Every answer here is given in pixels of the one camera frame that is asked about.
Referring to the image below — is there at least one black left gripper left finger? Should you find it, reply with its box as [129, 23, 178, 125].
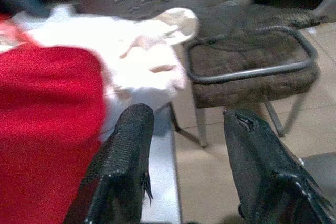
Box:
[65, 103, 155, 224]

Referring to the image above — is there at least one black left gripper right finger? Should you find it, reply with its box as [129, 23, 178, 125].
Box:
[223, 107, 336, 224]

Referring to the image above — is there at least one red garment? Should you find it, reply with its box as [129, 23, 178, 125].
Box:
[0, 15, 109, 224]

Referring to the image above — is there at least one white printed T-shirt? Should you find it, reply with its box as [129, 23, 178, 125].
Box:
[12, 6, 201, 142]

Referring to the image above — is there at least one brown cushioned metal chair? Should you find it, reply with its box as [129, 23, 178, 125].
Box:
[183, 24, 321, 149]

